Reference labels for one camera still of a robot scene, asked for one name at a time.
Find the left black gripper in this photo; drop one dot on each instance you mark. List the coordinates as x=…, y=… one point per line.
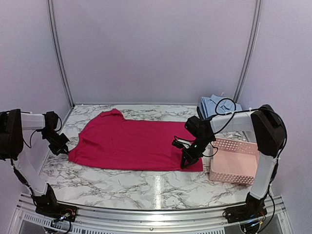
x=60, y=149

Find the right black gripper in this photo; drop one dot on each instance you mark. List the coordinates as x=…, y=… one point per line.
x=191, y=159

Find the magenta red garment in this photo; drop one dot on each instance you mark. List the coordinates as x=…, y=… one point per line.
x=109, y=141

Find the light blue shirt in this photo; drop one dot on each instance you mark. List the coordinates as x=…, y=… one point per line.
x=214, y=105

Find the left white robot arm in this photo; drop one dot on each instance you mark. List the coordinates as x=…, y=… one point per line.
x=12, y=125

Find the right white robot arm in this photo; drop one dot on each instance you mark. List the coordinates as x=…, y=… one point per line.
x=270, y=134

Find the pink plastic laundry basket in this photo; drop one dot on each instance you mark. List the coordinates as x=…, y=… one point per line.
x=234, y=161

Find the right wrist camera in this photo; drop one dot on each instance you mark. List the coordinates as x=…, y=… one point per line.
x=180, y=143

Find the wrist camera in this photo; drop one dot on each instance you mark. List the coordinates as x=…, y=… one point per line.
x=51, y=121
x=180, y=143

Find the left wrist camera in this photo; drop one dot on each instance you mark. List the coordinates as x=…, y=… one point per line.
x=51, y=121

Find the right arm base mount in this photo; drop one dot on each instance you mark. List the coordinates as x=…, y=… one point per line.
x=243, y=213

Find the aluminium table front rail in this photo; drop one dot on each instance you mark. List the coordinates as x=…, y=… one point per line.
x=97, y=220

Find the left aluminium frame post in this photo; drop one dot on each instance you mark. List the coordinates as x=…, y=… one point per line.
x=57, y=48

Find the aluminium frame post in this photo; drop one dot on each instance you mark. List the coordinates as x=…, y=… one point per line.
x=250, y=49
x=57, y=48

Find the right aluminium frame post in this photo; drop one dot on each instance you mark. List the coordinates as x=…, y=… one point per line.
x=250, y=49

